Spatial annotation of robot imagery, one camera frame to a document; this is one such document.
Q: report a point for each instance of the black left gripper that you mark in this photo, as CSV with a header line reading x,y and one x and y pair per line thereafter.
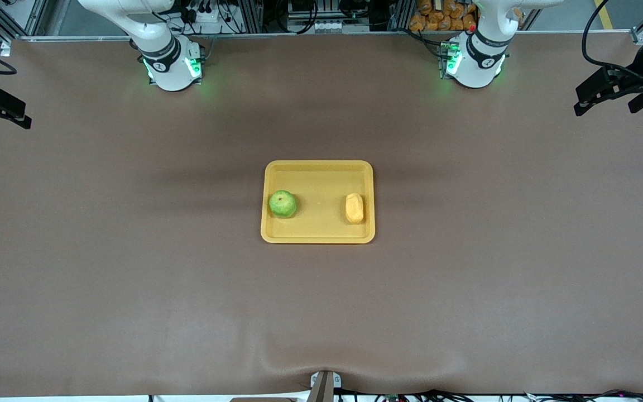
x,y
629,80

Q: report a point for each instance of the yellow bread piece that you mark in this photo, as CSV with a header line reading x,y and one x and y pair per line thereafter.
x,y
354,208

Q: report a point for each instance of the green apple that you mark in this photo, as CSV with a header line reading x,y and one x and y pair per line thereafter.
x,y
283,204

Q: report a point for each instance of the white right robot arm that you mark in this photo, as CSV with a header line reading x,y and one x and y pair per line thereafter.
x,y
168,67

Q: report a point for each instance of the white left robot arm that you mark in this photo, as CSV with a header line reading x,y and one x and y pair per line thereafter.
x,y
475,67

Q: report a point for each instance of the yellow plastic tray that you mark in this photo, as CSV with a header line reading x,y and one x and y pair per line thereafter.
x,y
321,229

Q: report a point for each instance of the bag of orange items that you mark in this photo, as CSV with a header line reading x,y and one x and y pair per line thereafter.
x,y
438,17

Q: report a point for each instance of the large white power strip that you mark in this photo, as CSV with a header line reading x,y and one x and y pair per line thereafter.
x,y
207,22

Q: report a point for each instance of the small white power strip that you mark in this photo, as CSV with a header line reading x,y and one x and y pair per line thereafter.
x,y
327,26

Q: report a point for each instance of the brown table mat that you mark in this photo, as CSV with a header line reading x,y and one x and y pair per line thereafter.
x,y
321,312

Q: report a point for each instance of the aluminium frame post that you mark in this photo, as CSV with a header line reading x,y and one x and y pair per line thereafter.
x,y
401,14
252,15

